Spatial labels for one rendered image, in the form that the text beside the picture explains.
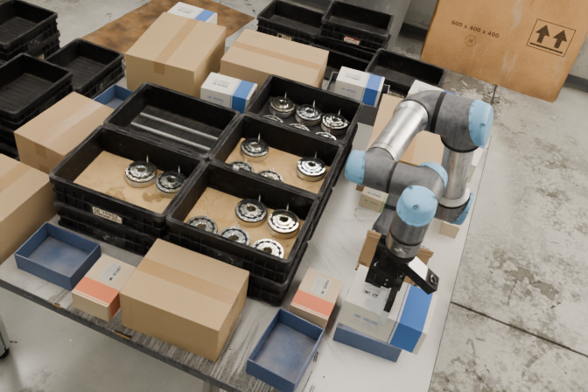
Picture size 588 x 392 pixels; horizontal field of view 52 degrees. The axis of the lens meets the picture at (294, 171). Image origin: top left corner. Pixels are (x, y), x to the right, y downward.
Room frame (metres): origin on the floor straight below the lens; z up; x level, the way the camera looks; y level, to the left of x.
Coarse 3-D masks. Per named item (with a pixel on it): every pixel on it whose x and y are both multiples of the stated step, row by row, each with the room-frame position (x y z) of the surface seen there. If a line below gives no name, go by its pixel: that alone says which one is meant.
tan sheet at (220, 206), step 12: (204, 192) 1.43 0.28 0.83; (216, 192) 1.44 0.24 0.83; (204, 204) 1.38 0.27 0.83; (216, 204) 1.39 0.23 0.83; (228, 204) 1.40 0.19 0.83; (192, 216) 1.32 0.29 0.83; (216, 216) 1.33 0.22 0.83; (228, 216) 1.34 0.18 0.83; (252, 228) 1.31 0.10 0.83; (264, 228) 1.32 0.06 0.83; (300, 228) 1.35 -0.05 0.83; (252, 240) 1.26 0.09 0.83; (276, 240) 1.28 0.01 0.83; (288, 240) 1.29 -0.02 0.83; (288, 252) 1.24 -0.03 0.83
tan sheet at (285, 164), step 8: (240, 144) 1.71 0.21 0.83; (232, 152) 1.66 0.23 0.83; (272, 152) 1.70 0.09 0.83; (280, 152) 1.71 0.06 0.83; (232, 160) 1.62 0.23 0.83; (240, 160) 1.63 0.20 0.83; (264, 160) 1.65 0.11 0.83; (272, 160) 1.66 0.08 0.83; (280, 160) 1.67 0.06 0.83; (288, 160) 1.67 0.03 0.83; (296, 160) 1.68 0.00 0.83; (256, 168) 1.60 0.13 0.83; (264, 168) 1.61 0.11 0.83; (272, 168) 1.61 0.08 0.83; (280, 168) 1.62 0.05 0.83; (288, 168) 1.63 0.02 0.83; (296, 168) 1.64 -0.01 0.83; (328, 168) 1.67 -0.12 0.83; (288, 176) 1.59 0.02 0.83; (296, 176) 1.60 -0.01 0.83; (296, 184) 1.56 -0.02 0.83; (304, 184) 1.56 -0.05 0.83; (312, 184) 1.57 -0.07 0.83; (320, 184) 1.58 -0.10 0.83
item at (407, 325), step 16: (352, 288) 0.90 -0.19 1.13; (368, 288) 0.91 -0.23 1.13; (384, 288) 0.92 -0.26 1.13; (416, 288) 0.94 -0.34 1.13; (352, 304) 0.86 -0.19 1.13; (400, 304) 0.88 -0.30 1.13; (416, 304) 0.89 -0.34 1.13; (432, 304) 0.90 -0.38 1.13; (352, 320) 0.86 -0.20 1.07; (368, 320) 0.85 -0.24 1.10; (400, 320) 0.84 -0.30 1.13; (416, 320) 0.84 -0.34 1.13; (384, 336) 0.83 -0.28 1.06; (400, 336) 0.83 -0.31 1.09; (416, 336) 0.82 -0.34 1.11; (416, 352) 0.81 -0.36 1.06
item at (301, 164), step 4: (300, 160) 1.65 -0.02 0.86; (304, 160) 1.65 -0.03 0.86; (316, 160) 1.67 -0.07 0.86; (320, 160) 1.67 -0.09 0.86; (300, 164) 1.63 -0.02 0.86; (304, 164) 1.63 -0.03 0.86; (320, 164) 1.64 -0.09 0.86; (324, 164) 1.65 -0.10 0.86; (300, 168) 1.61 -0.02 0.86; (304, 168) 1.61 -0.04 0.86; (320, 168) 1.63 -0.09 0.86; (324, 168) 1.63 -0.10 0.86; (304, 172) 1.59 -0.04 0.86; (308, 172) 1.59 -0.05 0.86; (312, 172) 1.60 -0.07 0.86; (316, 172) 1.60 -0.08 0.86; (320, 172) 1.60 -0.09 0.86
